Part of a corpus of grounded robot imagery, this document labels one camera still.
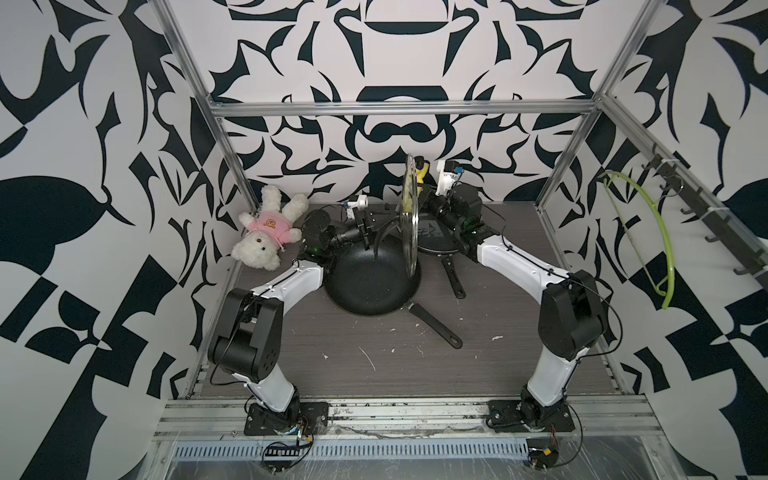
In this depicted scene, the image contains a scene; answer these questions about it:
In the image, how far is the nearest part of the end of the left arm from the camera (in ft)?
2.31

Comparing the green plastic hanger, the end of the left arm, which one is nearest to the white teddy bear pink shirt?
the end of the left arm

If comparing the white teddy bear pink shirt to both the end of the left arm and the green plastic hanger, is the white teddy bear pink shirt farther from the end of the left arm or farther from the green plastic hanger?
the green plastic hanger
